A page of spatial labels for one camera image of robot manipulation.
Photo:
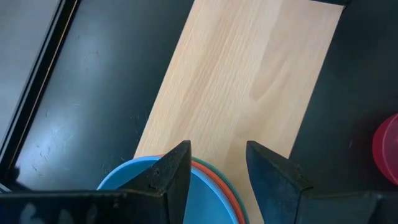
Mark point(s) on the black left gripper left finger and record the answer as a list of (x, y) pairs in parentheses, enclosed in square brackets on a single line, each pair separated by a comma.
[(172, 174)]

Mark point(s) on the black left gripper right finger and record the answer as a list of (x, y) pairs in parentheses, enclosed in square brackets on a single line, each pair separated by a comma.
[(273, 186)]

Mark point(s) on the teal plate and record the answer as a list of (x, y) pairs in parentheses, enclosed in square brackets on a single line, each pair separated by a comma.
[(214, 169)]

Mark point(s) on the red plastic bowl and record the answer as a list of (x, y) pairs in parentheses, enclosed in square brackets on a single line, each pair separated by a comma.
[(226, 190)]

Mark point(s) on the blue plastic bowl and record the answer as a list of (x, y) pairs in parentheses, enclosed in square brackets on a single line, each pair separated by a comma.
[(208, 205)]

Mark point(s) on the wooden cutting board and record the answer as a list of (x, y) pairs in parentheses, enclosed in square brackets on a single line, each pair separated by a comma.
[(242, 77)]

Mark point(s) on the pink translucent plastic bowl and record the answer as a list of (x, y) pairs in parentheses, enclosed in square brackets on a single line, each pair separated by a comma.
[(388, 149)]

